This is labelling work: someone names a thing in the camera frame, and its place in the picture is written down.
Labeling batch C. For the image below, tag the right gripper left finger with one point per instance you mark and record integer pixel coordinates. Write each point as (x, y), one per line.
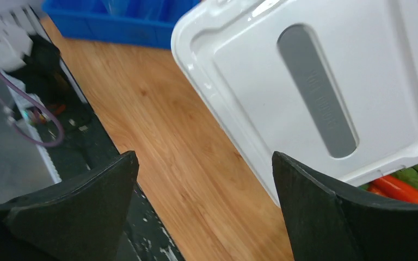
(81, 218)

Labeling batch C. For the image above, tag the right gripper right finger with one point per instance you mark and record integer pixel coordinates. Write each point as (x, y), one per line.
(327, 219)

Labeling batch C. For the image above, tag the white tray lid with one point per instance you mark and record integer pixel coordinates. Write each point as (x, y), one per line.
(332, 84)

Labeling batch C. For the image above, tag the orange carrot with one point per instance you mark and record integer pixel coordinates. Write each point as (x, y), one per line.
(392, 187)

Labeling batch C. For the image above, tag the blue plastic bin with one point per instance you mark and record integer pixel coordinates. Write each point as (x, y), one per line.
(144, 23)

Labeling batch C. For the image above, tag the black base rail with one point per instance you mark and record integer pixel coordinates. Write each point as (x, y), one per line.
(87, 146)

